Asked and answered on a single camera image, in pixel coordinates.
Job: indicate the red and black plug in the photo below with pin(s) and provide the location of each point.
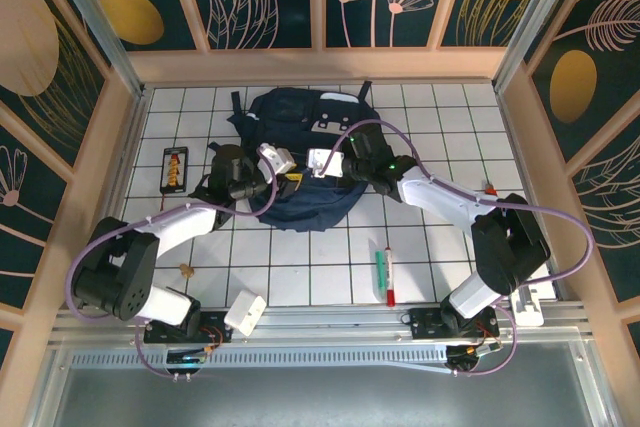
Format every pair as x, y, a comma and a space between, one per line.
490, 188

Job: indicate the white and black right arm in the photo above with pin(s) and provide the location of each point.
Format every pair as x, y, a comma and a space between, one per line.
445, 197

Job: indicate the green marker pen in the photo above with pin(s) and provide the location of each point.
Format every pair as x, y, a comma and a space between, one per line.
381, 269

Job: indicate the white plastic box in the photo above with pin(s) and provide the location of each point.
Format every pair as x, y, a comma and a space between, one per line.
245, 314

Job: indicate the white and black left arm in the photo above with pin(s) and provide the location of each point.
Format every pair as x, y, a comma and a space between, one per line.
180, 227

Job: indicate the white plastic bracket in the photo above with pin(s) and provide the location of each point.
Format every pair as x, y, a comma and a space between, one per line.
530, 314

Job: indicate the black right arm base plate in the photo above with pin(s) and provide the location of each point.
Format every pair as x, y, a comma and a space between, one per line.
425, 322

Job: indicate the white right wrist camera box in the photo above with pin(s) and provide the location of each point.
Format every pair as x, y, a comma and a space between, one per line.
332, 159

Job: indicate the red and white marker pen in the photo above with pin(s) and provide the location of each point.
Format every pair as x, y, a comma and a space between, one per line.
389, 277

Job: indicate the aluminium frame post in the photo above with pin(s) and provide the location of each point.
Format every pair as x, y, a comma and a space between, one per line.
95, 22
535, 17

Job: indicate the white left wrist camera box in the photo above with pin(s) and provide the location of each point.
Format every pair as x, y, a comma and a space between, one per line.
280, 159

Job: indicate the small tan object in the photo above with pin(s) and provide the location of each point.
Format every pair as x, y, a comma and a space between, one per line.
186, 271

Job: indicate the navy blue student backpack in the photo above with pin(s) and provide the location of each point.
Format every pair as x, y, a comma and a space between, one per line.
300, 122

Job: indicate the grey metal tray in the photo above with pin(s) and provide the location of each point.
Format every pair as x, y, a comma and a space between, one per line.
320, 402

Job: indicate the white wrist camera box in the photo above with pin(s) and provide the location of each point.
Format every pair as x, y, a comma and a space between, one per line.
280, 159
332, 159

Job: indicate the aluminium frame rail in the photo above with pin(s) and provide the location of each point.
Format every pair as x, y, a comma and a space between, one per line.
310, 322

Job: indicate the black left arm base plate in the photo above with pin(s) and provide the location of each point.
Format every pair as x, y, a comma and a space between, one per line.
215, 327

